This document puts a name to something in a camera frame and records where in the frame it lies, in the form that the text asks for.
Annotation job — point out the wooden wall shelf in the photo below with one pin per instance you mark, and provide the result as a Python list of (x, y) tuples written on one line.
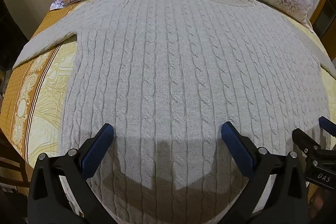
[(325, 11)]

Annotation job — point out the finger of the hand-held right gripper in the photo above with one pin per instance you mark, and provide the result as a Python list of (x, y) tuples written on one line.
[(328, 125), (304, 140)]

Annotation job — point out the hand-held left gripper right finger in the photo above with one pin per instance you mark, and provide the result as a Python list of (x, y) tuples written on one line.
[(236, 145)]

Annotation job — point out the dark wooden chair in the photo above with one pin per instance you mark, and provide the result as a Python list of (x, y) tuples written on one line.
[(11, 163)]

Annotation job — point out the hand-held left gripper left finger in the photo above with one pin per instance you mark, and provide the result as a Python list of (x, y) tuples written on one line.
[(98, 145)]

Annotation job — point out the yellow patterned bedspread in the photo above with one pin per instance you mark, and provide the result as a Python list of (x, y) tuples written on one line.
[(39, 98)]

